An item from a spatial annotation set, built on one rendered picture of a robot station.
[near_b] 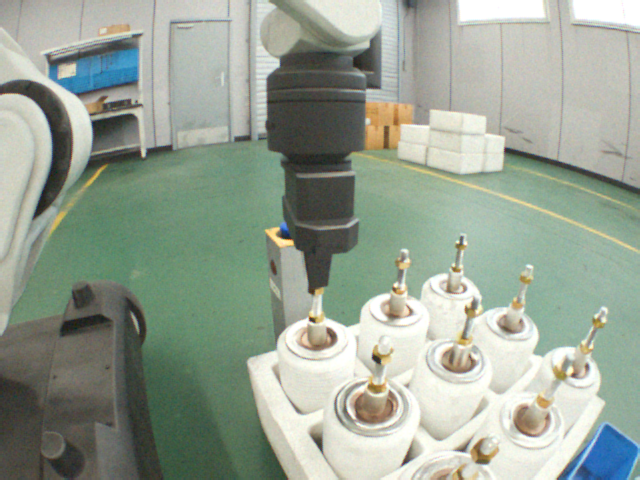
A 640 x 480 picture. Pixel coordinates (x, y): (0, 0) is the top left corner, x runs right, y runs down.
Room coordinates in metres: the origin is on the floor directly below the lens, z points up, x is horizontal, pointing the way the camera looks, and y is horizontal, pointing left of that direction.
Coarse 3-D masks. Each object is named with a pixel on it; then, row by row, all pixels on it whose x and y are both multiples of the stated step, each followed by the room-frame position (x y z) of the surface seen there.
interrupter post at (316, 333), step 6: (324, 318) 0.29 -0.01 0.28; (312, 324) 0.28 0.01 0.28; (318, 324) 0.28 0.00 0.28; (324, 324) 0.29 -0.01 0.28; (312, 330) 0.28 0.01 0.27; (318, 330) 0.28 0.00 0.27; (324, 330) 0.29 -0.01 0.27; (312, 336) 0.28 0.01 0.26; (318, 336) 0.28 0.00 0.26; (324, 336) 0.29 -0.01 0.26; (312, 342) 0.28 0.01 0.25; (318, 342) 0.28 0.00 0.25
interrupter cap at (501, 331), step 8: (496, 312) 0.32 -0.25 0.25; (504, 312) 0.32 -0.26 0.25; (488, 320) 0.31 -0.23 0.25; (496, 320) 0.31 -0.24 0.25; (520, 320) 0.30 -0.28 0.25; (528, 320) 0.30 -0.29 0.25; (496, 328) 0.29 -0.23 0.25; (504, 328) 0.29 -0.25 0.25; (520, 328) 0.29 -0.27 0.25; (528, 328) 0.28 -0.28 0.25; (504, 336) 0.27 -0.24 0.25; (512, 336) 0.27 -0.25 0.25; (520, 336) 0.27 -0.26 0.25; (528, 336) 0.26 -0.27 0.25
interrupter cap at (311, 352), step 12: (300, 324) 0.32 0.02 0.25; (336, 324) 0.32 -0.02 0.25; (288, 336) 0.29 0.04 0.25; (300, 336) 0.30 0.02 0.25; (336, 336) 0.30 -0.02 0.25; (348, 336) 0.29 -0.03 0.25; (288, 348) 0.27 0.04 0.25; (300, 348) 0.27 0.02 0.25; (312, 348) 0.27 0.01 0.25; (324, 348) 0.27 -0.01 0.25; (336, 348) 0.27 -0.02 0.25; (312, 360) 0.26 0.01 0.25
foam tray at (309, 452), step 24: (264, 360) 0.32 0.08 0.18; (528, 360) 0.29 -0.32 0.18; (264, 384) 0.28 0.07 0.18; (408, 384) 0.28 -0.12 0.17; (528, 384) 0.24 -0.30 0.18; (264, 408) 0.27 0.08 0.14; (288, 408) 0.24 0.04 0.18; (480, 408) 0.23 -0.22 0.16; (600, 408) 0.15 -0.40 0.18; (288, 432) 0.20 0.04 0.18; (312, 432) 0.22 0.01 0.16; (456, 432) 0.19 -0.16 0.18; (576, 432) 0.13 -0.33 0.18; (288, 456) 0.20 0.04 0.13; (312, 456) 0.17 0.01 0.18; (408, 456) 0.19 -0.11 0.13; (552, 456) 0.11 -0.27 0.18
